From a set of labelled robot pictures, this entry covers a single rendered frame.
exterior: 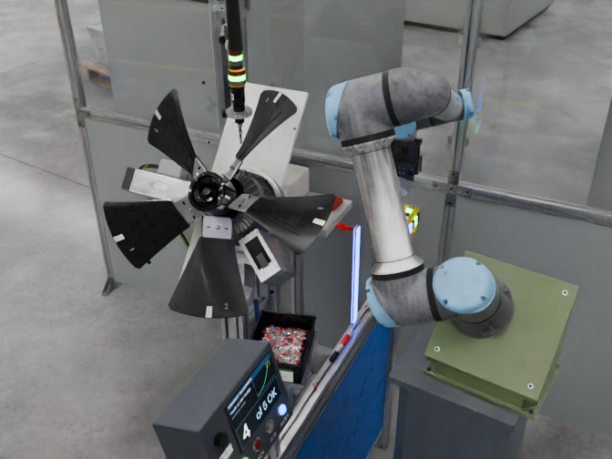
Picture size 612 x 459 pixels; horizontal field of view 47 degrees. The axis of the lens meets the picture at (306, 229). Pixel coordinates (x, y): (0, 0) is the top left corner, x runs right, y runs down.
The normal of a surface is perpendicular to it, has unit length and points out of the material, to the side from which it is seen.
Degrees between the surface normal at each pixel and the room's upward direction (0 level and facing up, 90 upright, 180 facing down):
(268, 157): 50
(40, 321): 0
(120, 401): 0
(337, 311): 90
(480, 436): 90
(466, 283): 40
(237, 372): 15
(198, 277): 58
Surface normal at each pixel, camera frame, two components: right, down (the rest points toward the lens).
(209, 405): -0.24, -0.88
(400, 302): -0.31, 0.20
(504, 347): -0.39, -0.31
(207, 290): 0.27, -0.07
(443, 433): -0.52, 0.45
